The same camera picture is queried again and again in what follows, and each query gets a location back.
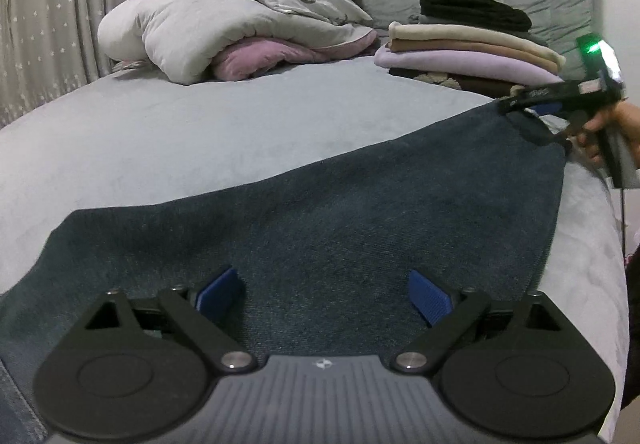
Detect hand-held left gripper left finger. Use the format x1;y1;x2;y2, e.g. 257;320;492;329
82;265;258;372

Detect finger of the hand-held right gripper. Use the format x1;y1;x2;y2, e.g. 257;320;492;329
527;101;586;157
495;80;581;116

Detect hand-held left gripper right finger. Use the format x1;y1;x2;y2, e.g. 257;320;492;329
390;269;568;373

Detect dark blue jeans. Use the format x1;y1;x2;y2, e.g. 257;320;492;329
0;99;568;444

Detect stack of folded clothes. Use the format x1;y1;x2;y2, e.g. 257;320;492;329
389;21;567;70

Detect person's right hand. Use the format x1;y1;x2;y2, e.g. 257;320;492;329
574;100;640;171

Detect folded lilac garment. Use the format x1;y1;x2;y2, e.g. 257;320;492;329
374;45;566;85

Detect folded tan garment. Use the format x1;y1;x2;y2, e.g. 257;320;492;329
385;39;561;75

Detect folded black garment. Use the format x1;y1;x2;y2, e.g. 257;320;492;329
419;0;533;32

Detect person's dark clothing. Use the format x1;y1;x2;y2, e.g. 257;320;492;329
620;244;640;410

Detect pink blanket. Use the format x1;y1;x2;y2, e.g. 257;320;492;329
210;29;381;81

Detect grey quilt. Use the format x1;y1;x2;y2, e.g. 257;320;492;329
97;0;373;86

